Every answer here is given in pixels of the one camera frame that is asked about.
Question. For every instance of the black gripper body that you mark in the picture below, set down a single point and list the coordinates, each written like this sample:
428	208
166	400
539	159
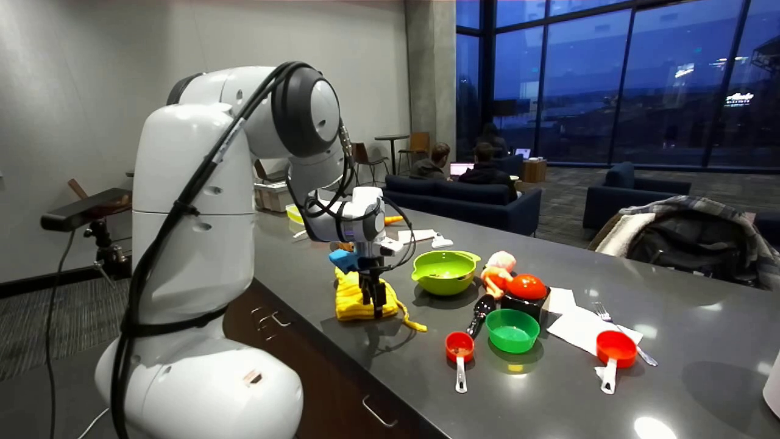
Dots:
372	264

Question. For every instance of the yellow knitted cloth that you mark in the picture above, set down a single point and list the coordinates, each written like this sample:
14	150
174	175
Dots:
349	300

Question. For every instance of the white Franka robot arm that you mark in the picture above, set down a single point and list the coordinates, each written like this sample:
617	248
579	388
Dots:
197	245

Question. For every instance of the small orange toy piece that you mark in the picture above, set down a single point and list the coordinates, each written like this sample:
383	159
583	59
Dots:
393	221

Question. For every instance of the white paper sheets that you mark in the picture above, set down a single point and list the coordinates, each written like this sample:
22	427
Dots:
422	238

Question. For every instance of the lime green bowl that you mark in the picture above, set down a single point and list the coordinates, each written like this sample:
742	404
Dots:
445	272

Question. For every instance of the small red measuring cup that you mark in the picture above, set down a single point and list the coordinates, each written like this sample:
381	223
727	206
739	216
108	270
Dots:
459	345

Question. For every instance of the brown counter cabinet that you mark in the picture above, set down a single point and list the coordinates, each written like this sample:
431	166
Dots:
326	382

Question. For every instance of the dark blue sofa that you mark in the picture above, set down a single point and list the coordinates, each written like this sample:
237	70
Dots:
472	204

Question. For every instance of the metal baking pan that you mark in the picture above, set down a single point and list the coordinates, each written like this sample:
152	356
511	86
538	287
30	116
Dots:
269	198

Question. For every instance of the seated person dark hair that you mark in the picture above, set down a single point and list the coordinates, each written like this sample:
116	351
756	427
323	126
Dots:
439	159

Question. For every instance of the wooden chair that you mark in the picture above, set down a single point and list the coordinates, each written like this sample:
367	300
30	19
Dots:
416	147

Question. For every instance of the small high table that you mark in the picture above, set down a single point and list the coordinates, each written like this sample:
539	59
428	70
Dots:
392	138

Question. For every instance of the small green plastic bowl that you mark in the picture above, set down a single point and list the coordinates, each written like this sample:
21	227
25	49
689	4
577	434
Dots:
514	332

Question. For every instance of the red toy tomato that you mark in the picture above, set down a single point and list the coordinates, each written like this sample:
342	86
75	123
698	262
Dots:
528	287

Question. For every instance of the seated person dark clothes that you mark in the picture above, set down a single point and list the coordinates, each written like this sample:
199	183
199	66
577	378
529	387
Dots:
489	165

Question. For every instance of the black toy pot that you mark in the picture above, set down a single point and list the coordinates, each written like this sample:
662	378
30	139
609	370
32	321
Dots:
533	309

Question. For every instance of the cardboard box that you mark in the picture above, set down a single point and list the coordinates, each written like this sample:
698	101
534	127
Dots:
534	169

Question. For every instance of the white paper napkin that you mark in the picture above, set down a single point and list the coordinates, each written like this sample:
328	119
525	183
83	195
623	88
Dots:
575	326

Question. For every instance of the large red measuring cup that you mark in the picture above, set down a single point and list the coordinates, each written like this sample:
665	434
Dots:
615	345

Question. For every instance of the dark blue armchair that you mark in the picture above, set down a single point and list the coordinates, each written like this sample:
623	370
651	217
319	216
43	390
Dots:
626	195

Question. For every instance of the dark jacket pile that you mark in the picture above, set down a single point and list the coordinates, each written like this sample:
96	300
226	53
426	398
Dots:
698	240

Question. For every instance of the white object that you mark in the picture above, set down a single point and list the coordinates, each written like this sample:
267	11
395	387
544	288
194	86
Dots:
774	382

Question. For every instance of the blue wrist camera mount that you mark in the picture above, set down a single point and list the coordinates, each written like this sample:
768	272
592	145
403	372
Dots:
342	260

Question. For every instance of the large glass window wall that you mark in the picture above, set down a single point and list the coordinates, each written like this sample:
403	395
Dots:
586	82

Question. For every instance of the black camera on stand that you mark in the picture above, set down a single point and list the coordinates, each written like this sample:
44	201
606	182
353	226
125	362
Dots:
82	208

